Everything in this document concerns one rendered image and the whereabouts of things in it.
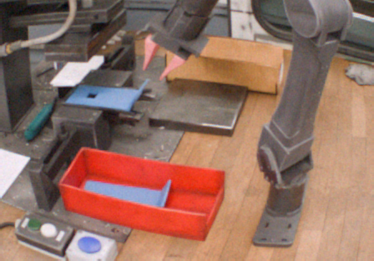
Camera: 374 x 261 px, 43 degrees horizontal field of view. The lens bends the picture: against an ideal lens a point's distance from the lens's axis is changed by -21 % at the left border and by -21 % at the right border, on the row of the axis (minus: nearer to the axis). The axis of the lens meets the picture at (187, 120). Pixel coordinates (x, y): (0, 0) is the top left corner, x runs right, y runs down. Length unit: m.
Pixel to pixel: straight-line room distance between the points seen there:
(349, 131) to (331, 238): 0.35
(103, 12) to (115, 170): 0.28
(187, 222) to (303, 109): 0.24
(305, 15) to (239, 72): 0.59
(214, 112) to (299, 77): 0.42
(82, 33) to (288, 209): 0.47
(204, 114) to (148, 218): 0.34
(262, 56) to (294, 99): 0.57
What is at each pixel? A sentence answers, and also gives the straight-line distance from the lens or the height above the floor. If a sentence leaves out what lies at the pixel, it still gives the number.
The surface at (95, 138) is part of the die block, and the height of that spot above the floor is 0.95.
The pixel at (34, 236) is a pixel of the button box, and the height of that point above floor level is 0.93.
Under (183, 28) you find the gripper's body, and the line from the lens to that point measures 0.92.
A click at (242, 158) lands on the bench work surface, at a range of 1.04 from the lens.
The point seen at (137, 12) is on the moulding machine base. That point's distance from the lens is 1.68.
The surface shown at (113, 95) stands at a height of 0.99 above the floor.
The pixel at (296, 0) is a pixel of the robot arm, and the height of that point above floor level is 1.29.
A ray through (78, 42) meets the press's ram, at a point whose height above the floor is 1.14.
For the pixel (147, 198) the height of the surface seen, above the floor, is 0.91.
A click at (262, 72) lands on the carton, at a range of 1.22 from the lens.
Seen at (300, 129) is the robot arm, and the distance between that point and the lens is 0.79.
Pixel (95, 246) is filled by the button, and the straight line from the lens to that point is 0.80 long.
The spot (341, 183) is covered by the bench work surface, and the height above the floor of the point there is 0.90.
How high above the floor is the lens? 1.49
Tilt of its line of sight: 31 degrees down
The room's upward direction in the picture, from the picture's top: 2 degrees counter-clockwise
